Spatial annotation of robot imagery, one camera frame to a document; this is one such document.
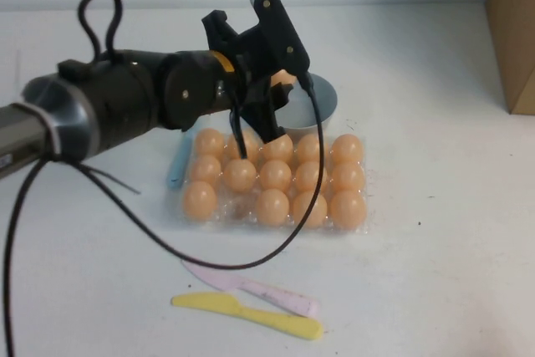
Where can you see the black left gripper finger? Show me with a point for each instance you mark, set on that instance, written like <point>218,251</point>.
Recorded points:
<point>265,118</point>
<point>282,93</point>

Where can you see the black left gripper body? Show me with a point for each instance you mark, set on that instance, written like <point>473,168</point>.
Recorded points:
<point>238,81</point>

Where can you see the orange plastic egg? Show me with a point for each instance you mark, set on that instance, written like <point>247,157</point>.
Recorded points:
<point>347,148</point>
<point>349,177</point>
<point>284,77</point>
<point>309,148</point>
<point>239,176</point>
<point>232,146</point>
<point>309,177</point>
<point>276,175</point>
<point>200,201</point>
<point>301,206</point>
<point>279,151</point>
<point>348,210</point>
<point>210,142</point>
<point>206,169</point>
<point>271,206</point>

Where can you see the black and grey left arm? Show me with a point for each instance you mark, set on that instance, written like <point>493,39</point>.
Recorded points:
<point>117,93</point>

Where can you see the clear plastic egg tray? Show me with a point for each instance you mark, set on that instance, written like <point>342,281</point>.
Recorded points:
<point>238,211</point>

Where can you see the brown cardboard box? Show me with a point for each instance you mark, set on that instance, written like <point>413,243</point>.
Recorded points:
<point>514,39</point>

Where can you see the grey plastic bowl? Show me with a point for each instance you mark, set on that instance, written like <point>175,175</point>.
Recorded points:
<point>326,102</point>

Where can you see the light blue plastic fork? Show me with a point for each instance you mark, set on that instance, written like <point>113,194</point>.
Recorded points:
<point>179,164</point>

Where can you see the pink plastic knife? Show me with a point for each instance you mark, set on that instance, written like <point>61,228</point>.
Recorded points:
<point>209,273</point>

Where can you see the yellow plastic knife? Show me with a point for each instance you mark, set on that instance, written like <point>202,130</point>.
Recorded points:
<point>209,302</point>

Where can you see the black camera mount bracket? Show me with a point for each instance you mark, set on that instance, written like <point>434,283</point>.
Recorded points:
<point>251,43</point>

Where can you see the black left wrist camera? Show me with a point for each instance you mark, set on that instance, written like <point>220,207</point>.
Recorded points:
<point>280,27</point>

